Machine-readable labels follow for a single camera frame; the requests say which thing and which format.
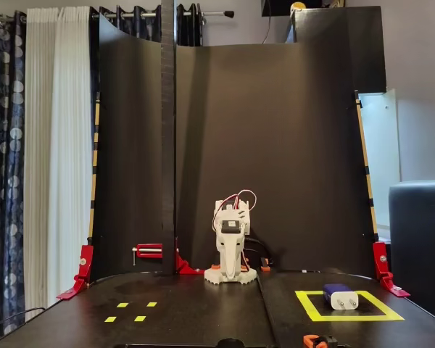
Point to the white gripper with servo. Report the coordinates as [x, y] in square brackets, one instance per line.
[230, 250]

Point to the blue white USB charger block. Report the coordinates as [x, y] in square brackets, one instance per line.
[344, 301]

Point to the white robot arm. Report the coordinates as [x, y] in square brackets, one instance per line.
[221, 212]

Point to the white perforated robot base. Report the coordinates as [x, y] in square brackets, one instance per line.
[212, 278]

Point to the red screw clamp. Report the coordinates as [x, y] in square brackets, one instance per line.
[148, 252]

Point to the black curved backdrop board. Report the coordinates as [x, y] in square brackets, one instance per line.
[293, 163]

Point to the yellow tape square outline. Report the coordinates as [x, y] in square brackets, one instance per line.
[366, 318]

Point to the yellow black striped stick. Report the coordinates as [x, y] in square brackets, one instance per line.
[95, 163]
[366, 163]

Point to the white cabinet door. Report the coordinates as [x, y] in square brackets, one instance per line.
[382, 152]

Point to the white curtain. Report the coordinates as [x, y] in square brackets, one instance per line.
[58, 145]

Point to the silver curtain rod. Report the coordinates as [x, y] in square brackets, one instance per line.
[214, 14]

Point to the dark grommet curtain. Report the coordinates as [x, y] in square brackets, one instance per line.
[145, 25]

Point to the dark blue patterned curtain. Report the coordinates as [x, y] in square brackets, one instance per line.
[9, 145]

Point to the yellow round object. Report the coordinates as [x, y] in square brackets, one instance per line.
[298, 7]

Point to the red pole base bracket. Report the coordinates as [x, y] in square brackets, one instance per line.
[186, 268]

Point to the black vertical camera pole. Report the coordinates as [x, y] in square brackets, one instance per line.
[168, 145]

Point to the red backdrop corner bracket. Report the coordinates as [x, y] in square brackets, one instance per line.
[85, 261]
[382, 261]

